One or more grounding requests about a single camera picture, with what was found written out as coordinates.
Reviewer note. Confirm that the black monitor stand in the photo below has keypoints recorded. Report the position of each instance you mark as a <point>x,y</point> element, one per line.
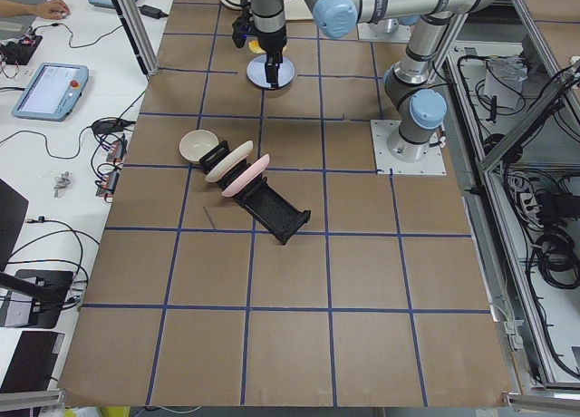
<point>35,298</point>

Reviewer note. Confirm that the black power adapter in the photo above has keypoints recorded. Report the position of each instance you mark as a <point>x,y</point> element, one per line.
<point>152,12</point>

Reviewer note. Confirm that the aluminium frame post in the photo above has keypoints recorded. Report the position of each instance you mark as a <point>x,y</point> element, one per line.
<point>134,28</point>

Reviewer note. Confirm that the person's forearm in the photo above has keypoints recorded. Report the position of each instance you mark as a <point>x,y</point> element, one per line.
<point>13,9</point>

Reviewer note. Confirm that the blue plate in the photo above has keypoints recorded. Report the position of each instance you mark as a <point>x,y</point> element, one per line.
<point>256,73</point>

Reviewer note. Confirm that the person's hand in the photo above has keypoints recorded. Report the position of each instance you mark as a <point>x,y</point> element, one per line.
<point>52,10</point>

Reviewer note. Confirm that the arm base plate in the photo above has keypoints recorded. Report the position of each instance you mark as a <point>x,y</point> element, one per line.
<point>394,156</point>
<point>386,31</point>

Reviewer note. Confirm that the black usb hub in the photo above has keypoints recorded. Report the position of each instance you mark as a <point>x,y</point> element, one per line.
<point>107,163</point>

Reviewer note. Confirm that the striped bread roll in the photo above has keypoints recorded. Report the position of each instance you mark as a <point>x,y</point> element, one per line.
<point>254,47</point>

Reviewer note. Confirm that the black dish rack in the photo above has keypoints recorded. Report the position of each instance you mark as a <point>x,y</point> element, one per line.
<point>262,202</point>

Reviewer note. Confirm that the pink plate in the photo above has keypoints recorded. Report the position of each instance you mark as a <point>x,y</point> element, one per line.
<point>252,172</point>

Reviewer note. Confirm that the metal clamp part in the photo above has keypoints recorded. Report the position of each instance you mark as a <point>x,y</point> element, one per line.
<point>61,182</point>

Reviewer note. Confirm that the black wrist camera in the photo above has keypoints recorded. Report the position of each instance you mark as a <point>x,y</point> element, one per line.
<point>241,28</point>

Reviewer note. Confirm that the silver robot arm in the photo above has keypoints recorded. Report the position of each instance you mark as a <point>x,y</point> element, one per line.
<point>422,110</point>

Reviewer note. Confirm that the cream plate in rack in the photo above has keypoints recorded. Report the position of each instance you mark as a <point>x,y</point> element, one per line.
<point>229,162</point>

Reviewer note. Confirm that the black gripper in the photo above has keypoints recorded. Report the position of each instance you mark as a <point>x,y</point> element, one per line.
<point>273,42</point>

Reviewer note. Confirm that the cream bowl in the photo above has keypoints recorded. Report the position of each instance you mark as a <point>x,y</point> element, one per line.
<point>196,144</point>

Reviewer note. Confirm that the white rectangular tray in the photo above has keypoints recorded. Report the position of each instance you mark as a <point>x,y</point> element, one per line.
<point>297,10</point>

